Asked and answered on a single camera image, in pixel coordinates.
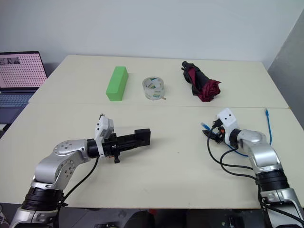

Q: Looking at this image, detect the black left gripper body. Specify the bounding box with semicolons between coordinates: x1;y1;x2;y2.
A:
102;132;122;165

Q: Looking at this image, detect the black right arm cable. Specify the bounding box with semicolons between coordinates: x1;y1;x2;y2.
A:
206;125;304;219

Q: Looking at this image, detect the open laptop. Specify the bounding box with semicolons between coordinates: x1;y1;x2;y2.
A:
0;51;48;124

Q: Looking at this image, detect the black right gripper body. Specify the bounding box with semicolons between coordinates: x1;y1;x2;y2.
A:
209;120;226;145

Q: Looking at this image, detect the clear tape roll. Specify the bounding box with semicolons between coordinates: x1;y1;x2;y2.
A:
142;76;167;101

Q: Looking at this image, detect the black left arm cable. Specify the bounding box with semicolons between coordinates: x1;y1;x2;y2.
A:
57;157;100;228

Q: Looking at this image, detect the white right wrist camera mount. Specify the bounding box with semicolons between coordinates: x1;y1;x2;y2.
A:
215;107;239;145

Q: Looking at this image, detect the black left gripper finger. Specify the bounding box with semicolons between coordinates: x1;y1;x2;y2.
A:
116;133;138;143
117;142;146;151

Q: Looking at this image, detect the folded red black umbrella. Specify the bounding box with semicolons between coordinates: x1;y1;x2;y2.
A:
181;61;222;103

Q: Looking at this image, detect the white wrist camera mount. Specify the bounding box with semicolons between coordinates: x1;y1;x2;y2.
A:
95;113;115;158
215;107;239;145

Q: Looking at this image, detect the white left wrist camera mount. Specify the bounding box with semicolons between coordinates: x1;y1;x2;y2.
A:
95;113;115;158

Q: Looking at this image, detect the green foam block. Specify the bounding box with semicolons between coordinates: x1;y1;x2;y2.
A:
105;66;130;102

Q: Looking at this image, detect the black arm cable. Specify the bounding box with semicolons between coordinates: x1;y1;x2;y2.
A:
57;157;100;228
206;125;304;219

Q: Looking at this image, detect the blue Ethernet cable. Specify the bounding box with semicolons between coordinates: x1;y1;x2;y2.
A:
200;108;274;157

